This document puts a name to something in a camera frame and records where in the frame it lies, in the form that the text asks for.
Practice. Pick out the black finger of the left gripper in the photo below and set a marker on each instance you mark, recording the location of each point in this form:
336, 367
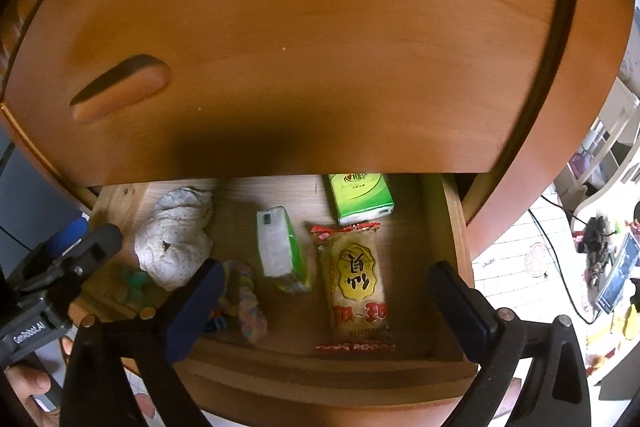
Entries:
56, 269

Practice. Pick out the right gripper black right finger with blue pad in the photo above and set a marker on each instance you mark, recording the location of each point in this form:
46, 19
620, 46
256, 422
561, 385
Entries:
555, 392

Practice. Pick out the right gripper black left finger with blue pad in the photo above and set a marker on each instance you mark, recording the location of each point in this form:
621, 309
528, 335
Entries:
96, 391

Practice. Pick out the green toy figure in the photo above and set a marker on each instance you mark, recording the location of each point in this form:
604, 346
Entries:
132, 289

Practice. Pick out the colourful puzzle cube toy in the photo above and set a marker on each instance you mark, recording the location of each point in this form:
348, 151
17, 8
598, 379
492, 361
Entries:
238, 302

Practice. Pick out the green white tissue packet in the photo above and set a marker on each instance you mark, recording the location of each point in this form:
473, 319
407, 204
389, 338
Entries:
283, 261

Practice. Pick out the yellow red snack packet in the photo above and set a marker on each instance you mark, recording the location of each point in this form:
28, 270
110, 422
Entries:
355, 290

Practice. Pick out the person's hand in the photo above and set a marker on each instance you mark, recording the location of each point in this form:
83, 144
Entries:
28, 379

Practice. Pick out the dark monitor screen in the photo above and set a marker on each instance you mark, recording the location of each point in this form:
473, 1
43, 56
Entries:
32, 209

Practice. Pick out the crumpled white cloth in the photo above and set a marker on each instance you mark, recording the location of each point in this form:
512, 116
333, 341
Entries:
172, 244

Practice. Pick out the clutter of small items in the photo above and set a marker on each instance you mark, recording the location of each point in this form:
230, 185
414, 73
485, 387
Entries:
612, 278

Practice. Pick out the open lower wooden drawer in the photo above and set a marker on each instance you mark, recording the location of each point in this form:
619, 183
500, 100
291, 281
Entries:
288, 378

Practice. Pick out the white shelf rack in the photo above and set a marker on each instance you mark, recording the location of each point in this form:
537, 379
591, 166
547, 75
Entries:
601, 157

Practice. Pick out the upper wooden drawer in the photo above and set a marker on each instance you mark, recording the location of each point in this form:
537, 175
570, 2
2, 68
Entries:
300, 46

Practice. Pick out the wooden nightstand cabinet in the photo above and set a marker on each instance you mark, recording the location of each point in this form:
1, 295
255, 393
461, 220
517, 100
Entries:
550, 131

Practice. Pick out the green tissue pack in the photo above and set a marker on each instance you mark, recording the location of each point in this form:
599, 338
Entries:
360, 197

